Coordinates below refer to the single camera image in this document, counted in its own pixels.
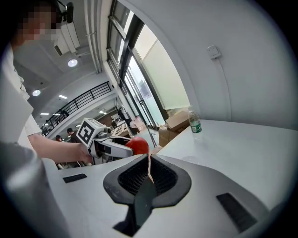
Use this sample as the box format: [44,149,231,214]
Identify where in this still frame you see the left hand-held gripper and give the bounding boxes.
[75,118,134,165]

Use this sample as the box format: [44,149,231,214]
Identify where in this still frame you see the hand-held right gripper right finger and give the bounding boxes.
[138,153,272,238]

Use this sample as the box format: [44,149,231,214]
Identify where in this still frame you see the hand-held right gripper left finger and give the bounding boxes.
[43,153,155,238]

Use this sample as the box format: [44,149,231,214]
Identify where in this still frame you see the red apple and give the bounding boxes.
[125,136,150,156]

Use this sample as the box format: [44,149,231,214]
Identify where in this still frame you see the person's left forearm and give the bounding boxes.
[27,133,94,164]

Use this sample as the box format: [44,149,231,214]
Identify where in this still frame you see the wooden slat crate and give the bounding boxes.
[111,122,135,138]

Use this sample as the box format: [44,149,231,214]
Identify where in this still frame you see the large cardboard box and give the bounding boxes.
[158,125,187,148]

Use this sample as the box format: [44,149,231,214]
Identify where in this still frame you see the black balcony railing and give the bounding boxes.
[40,81,113,138]

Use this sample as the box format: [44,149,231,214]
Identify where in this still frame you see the small flat cardboard box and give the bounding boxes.
[165,110,190,130]

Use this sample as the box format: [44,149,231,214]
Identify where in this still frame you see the black framed glass door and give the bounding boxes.
[106,0,169,131]

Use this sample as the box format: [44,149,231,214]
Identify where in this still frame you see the clear plastic water bottle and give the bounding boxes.
[188,106,203,134]

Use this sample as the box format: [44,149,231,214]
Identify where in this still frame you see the white roller blind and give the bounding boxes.
[133,24,191,110]

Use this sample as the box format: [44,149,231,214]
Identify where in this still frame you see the person's white shirt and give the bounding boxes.
[0,44,43,150]

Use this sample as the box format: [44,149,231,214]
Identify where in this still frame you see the white ceiling pipes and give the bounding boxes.
[84,0,103,74]

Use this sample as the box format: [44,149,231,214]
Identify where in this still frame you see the white ceiling air unit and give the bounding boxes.
[53,22,81,58]

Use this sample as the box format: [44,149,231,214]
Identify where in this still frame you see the person's head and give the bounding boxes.
[10,0,59,47]

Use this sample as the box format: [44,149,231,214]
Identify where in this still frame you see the white wall socket box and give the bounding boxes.
[206,45,222,61]

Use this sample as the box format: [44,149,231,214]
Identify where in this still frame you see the black head-mounted camera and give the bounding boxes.
[55,0,75,24]

